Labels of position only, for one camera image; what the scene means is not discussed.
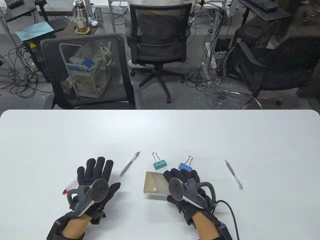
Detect person's left hand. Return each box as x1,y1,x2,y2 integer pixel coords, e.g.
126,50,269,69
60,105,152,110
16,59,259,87
69,157,121,224

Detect person's right hand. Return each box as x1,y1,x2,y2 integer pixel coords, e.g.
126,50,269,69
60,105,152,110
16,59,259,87
163,168,218,226

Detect person's right forearm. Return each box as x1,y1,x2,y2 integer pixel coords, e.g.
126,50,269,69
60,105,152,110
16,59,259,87
192,211,218,240

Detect person's left forearm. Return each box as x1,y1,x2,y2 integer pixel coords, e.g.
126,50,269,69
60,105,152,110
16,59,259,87
62,214,92,238

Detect grey controller on right glove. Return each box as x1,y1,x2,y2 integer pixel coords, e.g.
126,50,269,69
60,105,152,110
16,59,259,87
168,177,217,209

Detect grey controller on glove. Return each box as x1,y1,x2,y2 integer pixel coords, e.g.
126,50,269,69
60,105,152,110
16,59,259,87
168,177,217,209
67,178,109,218

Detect grey controller on left glove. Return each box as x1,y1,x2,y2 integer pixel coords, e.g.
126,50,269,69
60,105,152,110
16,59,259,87
67,178,109,218

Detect red capped clear pen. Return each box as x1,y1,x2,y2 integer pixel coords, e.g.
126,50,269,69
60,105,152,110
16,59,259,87
62,177,78,196

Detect grey retractable pen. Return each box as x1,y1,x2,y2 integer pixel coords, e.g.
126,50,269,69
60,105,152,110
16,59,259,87
119,151,141,177

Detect blue binder clip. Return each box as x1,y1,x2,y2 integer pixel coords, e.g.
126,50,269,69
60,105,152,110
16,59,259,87
178,155,194,173

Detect green binder clip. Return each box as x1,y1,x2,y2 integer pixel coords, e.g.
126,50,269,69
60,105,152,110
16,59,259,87
151,152,168,171

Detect clear slim craft knife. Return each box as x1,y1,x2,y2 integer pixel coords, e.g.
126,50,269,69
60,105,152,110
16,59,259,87
224,159,244,190

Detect black mesh chair wide back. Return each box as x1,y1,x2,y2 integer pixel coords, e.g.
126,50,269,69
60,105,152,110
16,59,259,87
40,33,145,110

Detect black equipment cabinet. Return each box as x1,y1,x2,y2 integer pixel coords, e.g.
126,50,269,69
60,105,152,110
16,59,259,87
23,25,69,83

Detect black mesh office chair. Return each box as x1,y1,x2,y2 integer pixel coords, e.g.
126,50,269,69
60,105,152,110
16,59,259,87
124,3,192,104

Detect dark brown side desk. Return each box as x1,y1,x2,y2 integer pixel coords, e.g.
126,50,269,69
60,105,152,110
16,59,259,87
59,16,101,38

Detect clear plastic cup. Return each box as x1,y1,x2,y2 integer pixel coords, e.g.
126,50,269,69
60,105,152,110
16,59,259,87
73,17,88,33

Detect teal paper sheet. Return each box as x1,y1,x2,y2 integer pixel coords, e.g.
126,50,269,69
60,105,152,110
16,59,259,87
15,21,55,42

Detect clear water bottle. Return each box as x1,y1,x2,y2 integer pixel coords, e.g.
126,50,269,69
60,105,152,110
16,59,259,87
75,0,87,19

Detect black office chair chrome base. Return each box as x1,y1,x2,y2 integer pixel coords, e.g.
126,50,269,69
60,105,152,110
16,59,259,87
222,35,320,110

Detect black keyboard tray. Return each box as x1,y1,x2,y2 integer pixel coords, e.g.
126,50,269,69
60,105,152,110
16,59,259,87
237,0,292,22

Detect black keyboard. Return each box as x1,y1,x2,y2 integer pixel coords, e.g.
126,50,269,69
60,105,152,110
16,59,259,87
246,0,280,12

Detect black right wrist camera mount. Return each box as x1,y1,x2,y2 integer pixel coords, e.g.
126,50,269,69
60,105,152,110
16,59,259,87
200,217,233,240

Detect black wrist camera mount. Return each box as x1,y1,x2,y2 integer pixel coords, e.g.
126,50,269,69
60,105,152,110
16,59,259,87
46,215,87,240
200,217,233,240

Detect black controller cable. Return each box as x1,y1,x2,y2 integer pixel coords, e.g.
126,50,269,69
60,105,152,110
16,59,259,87
215,200,240,240

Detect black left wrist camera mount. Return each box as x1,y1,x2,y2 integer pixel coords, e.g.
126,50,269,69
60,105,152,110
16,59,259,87
46,215,87,240

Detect white wire cart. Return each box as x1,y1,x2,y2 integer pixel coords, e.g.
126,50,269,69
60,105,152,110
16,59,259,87
58,41,123,100

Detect black floor cables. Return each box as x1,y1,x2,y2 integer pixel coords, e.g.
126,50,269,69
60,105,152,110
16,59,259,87
0,41,54,99

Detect tangle of floor cables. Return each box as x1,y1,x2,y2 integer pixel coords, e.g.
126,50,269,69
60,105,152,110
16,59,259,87
184,37,238,109

